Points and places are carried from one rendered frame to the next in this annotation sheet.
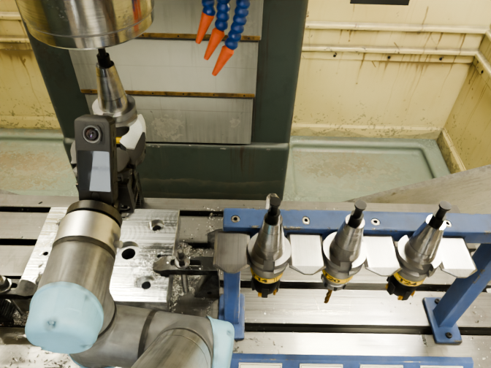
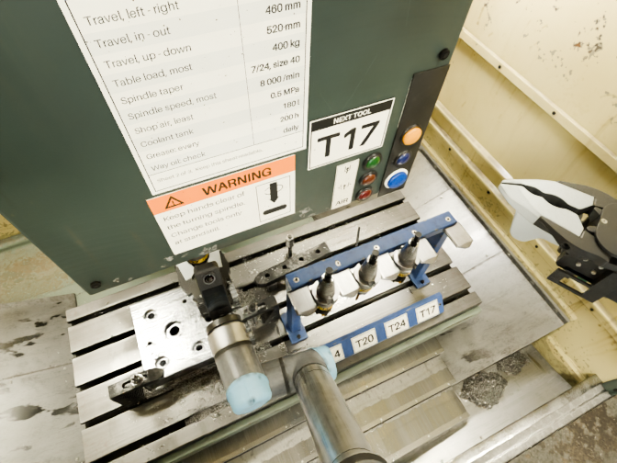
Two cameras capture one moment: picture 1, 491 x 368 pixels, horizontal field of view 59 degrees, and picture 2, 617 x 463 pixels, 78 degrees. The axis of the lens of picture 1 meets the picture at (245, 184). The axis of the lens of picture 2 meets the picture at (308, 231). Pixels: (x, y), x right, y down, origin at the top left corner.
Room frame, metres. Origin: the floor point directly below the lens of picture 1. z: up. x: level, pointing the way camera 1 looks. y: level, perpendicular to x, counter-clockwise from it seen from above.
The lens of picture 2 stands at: (0.06, 0.17, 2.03)
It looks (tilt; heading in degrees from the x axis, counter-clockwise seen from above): 57 degrees down; 334
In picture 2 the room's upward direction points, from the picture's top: 4 degrees clockwise
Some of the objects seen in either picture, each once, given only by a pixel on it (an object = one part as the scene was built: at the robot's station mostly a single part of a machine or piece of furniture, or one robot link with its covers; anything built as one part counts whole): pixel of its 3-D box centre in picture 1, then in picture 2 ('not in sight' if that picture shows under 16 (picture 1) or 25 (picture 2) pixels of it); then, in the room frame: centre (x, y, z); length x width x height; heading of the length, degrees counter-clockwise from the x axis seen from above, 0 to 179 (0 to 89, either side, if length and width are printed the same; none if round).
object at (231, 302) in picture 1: (231, 278); (294, 308); (0.42, 0.02, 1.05); 0.10 x 0.05 x 0.30; 1
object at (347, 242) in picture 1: (349, 235); (369, 266); (0.37, -0.15, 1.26); 0.04 x 0.04 x 0.07
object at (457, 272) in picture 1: (454, 256); (423, 252); (0.37, -0.31, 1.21); 0.07 x 0.05 x 0.01; 1
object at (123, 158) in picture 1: (104, 194); (216, 304); (0.40, 0.20, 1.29); 0.12 x 0.08 x 0.09; 2
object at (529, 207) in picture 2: not in sight; (527, 221); (0.18, -0.17, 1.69); 0.09 x 0.03 x 0.06; 31
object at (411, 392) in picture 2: not in sight; (335, 428); (0.13, -0.01, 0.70); 0.90 x 0.30 x 0.16; 91
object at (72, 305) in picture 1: (73, 296); (243, 378); (0.24, 0.19, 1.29); 0.11 x 0.08 x 0.09; 2
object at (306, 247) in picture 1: (306, 253); (346, 284); (0.37, -0.09, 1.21); 0.07 x 0.05 x 0.01; 1
